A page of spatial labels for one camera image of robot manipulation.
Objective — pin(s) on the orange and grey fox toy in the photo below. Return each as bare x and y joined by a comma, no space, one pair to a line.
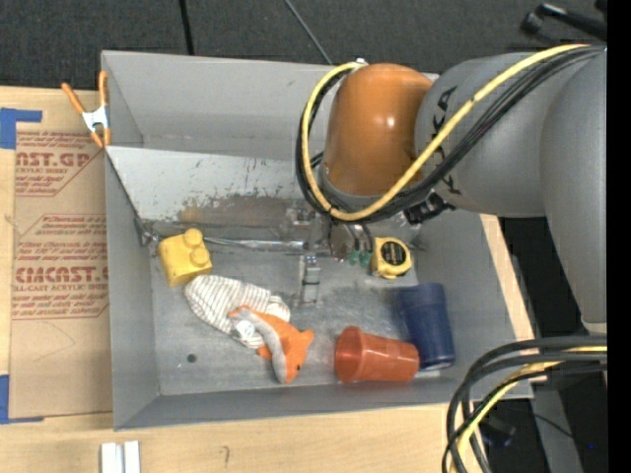
288,348

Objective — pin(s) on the black cylinder on white bracket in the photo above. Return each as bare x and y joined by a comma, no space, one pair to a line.
428,208

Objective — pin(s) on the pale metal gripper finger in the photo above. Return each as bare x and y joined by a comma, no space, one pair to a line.
311,284
301,217

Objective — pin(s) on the dark blue plastic cup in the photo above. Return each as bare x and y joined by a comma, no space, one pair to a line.
426,323

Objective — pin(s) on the white striped cloth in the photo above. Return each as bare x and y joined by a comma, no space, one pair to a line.
217,298

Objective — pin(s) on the orange plastic cup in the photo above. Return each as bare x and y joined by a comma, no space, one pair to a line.
374,358

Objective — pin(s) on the brown cardboard board red print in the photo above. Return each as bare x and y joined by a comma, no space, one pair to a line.
59,244

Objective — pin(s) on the yellow and black tape measure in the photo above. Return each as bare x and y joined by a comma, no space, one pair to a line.
392,256

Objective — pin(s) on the yellow toy building block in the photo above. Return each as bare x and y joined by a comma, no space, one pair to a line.
180,261

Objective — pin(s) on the grey metal bin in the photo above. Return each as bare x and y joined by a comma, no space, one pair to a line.
236,116

